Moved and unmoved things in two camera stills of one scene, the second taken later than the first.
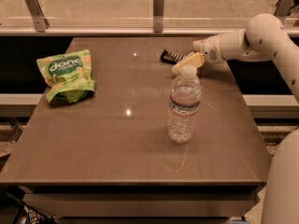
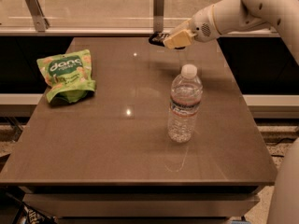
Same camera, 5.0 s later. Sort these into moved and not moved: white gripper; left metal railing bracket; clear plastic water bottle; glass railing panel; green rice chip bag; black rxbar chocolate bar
Moved: white gripper; black rxbar chocolate bar
Not moved: left metal railing bracket; glass railing panel; clear plastic water bottle; green rice chip bag
